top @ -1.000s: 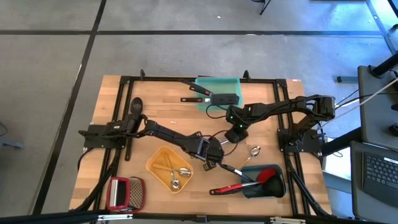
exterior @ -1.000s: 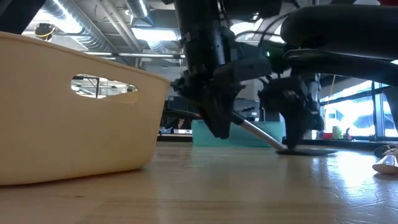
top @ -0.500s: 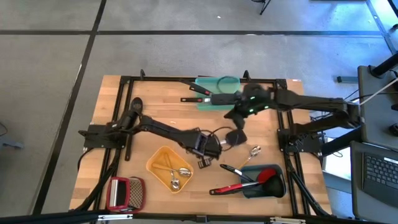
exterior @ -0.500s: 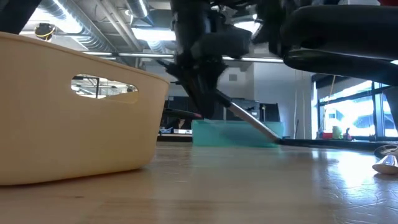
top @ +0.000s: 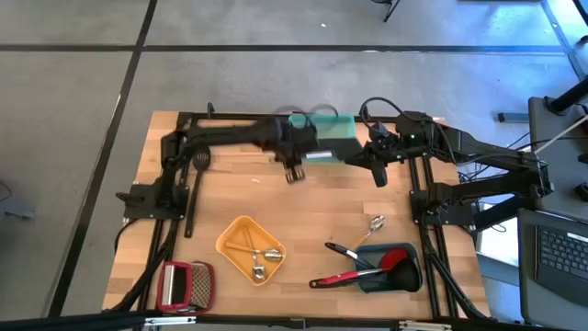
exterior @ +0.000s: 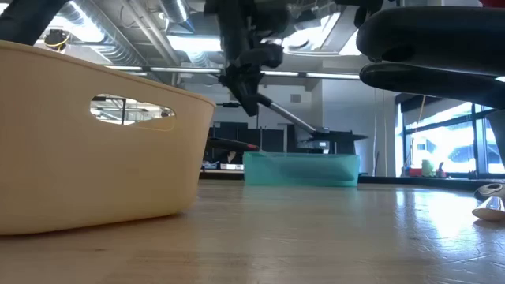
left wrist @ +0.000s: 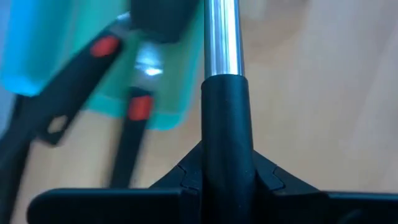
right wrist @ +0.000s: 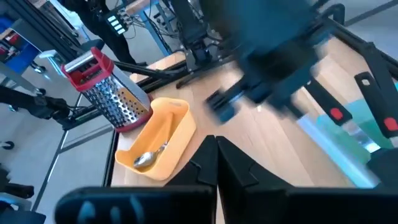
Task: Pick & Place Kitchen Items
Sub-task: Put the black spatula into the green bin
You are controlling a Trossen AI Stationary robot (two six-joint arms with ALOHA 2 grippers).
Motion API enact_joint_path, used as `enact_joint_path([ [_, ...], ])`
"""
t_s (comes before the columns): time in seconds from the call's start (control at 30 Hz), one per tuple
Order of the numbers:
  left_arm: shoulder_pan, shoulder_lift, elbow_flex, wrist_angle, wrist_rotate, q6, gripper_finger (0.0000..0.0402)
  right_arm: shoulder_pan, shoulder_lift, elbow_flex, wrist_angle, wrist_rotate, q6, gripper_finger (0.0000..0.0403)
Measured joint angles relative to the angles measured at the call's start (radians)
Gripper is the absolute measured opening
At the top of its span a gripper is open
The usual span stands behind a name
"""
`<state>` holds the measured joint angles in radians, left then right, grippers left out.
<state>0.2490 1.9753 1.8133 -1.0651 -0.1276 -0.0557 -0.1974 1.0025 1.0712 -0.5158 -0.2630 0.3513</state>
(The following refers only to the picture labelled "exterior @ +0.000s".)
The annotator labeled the window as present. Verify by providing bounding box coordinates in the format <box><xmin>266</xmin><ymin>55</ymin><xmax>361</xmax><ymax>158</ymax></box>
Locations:
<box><xmin>402</xmin><ymin>101</ymin><xmax>505</xmax><ymax>177</ymax></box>

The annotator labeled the yellow plastic bin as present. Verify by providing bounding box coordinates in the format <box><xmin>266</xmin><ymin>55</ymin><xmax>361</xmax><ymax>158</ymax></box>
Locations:
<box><xmin>0</xmin><ymin>39</ymin><xmax>217</xmax><ymax>237</ymax></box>

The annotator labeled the silver round air duct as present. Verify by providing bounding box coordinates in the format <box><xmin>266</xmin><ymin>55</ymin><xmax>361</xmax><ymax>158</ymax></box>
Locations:
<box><xmin>70</xmin><ymin>0</ymin><xmax>190</xmax><ymax>68</ymax></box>

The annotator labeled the black yellow ceiling device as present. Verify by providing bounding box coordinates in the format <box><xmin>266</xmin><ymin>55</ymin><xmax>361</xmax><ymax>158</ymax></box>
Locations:
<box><xmin>43</xmin><ymin>28</ymin><xmax>73</xmax><ymax>51</ymax></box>

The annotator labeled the black plastic ladle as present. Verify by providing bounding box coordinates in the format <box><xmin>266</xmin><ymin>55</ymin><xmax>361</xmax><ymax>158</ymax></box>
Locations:
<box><xmin>356</xmin><ymin>6</ymin><xmax>505</xmax><ymax>77</ymax></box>

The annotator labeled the teal translucent plastic bin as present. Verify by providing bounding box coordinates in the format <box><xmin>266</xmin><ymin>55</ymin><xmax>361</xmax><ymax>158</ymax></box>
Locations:
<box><xmin>242</xmin><ymin>151</ymin><xmax>361</xmax><ymax>189</ymax></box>

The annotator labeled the black turner steel shaft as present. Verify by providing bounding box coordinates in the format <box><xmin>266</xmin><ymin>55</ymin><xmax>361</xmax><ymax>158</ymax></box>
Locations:
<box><xmin>246</xmin><ymin>92</ymin><xmax>368</xmax><ymax>144</ymax></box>

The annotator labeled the silver rectangular air duct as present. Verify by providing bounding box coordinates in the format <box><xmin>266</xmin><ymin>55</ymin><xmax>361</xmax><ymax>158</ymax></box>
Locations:
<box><xmin>283</xmin><ymin>11</ymin><xmax>368</xmax><ymax>56</ymax></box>

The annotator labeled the black solid turner red dot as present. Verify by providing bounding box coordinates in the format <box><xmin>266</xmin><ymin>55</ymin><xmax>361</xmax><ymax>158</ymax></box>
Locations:
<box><xmin>204</xmin><ymin>136</ymin><xmax>260</xmax><ymax>154</ymax></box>

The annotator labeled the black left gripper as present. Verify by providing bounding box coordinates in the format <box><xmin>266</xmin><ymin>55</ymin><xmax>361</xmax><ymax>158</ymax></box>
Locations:
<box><xmin>219</xmin><ymin>7</ymin><xmax>293</xmax><ymax>118</ymax></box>

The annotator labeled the linear ceiling light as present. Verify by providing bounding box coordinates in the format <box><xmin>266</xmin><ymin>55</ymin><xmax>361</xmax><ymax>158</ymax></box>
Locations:
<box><xmin>103</xmin><ymin>64</ymin><xmax>362</xmax><ymax>81</ymax></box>

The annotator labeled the black monitor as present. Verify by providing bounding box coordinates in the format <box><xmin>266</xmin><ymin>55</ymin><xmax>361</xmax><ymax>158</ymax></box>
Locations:
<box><xmin>295</xmin><ymin>140</ymin><xmax>331</xmax><ymax>155</ymax></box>

